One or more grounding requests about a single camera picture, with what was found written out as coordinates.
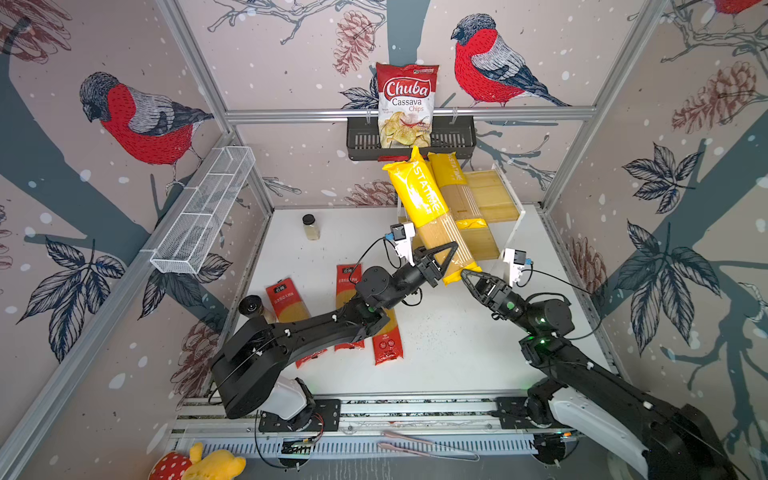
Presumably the red pasta bag left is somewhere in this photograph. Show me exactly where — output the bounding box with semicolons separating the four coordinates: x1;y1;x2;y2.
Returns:
265;277;328;368

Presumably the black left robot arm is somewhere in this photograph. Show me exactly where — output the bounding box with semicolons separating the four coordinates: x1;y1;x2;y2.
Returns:
210;241;458;419

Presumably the yellow spaghetti bag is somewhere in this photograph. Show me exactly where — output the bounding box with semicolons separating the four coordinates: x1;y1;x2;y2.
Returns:
428;152;487;230
382;146;482;285

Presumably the yellow plush toy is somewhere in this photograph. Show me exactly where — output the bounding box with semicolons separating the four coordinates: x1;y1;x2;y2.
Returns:
181;443;247;480

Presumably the red strawberry plush toy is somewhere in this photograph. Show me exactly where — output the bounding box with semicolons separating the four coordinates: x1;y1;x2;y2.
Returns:
148;452;192;480

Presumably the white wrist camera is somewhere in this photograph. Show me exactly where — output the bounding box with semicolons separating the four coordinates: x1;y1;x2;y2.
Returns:
386;222;416;265
502;248;533;288

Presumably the metal base rail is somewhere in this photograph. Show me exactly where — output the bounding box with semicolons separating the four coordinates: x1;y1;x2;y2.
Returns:
165;391;579;467

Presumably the small spice jar black lid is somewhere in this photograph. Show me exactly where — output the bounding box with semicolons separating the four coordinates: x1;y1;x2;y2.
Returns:
302;214;320;241

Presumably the red pasta bag middle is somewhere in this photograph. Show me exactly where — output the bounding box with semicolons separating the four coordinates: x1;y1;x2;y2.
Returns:
334;264;365;351

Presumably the red pasta bag right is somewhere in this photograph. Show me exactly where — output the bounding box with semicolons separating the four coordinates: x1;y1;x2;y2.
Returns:
372;310;404;365

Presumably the Chuba cassava chips bag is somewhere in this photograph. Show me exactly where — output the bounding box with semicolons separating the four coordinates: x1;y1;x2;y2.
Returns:
376;63;439;148

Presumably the black hanging wire basket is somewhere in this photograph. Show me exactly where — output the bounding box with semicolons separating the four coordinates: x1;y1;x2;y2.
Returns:
346;116;477;161

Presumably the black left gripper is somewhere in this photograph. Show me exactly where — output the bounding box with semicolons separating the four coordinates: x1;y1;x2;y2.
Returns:
379;240;454;313

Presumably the large spice jar black lid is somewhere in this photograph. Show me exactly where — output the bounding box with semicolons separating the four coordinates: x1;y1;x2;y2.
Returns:
238;295;264;320

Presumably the red pasta bag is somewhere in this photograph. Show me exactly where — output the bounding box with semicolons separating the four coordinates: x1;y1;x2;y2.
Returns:
372;310;404;365
265;277;328;368
334;264;365;351

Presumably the white wire mesh basket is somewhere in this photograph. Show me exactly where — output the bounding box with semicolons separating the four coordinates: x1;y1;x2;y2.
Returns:
150;146;255;275

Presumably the white frame wooden shelf rack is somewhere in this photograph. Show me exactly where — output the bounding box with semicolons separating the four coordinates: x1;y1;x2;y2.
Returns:
425;158;523;264

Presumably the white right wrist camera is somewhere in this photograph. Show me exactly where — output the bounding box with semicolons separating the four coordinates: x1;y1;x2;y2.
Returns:
502;248;533;288

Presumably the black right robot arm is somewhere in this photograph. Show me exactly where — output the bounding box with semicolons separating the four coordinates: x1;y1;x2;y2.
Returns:
461;269;737;479

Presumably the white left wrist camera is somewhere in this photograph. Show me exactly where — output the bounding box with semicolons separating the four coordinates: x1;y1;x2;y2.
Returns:
386;222;416;265

